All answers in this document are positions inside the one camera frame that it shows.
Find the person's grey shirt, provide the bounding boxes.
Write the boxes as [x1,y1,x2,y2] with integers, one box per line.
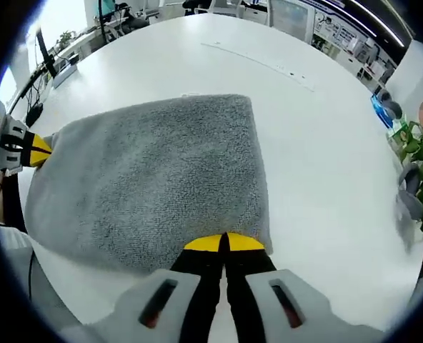
[0,224,91,343]

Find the grey mesh office chair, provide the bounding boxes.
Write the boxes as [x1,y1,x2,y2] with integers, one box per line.
[267,0,317,43]

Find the blue flat packet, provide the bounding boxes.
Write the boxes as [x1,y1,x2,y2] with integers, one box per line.
[369,92,394,129]

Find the green white carton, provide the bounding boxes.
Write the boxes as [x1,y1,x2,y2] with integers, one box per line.
[387,119,412,144]

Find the thin black cable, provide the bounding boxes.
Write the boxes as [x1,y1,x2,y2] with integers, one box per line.
[26,245,36,302]

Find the black monitor stand pole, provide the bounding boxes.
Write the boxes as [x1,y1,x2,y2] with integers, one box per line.
[35,27,58,79]

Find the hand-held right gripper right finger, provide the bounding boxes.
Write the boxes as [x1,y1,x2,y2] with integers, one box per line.
[226,231,342,343]

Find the grey towel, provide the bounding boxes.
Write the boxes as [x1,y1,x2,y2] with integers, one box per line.
[24,93,274,275]

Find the light blue pouch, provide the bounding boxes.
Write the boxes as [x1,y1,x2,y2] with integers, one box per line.
[51,62,79,89]

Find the black headphones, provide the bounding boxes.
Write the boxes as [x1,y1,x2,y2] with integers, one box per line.
[378,90,404,119]

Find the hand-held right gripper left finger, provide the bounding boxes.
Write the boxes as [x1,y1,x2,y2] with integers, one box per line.
[114,232,229,343]

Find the white table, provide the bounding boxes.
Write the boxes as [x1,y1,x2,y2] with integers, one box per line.
[4,12,423,343]

